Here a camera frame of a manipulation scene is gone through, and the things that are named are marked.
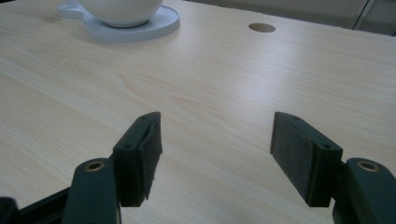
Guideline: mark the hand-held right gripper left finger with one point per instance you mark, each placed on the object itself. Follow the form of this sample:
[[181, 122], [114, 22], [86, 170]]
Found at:
[[137, 161]]

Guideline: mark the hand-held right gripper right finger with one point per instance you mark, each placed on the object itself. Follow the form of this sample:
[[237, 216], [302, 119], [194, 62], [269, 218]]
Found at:
[[306, 158]]

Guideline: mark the white stand with pole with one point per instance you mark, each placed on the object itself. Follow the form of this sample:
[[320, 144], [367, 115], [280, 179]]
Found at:
[[130, 31]]

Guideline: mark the white glossy bowl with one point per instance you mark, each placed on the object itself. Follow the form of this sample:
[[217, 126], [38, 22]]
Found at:
[[121, 12]]

